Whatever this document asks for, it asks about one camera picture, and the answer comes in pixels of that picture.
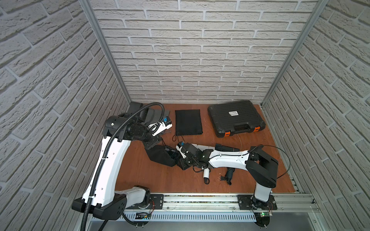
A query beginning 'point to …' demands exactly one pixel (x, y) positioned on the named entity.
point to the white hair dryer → (206, 175)
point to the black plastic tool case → (234, 117)
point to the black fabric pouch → (188, 122)
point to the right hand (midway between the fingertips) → (179, 162)
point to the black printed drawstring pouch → (164, 155)
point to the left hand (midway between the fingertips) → (160, 135)
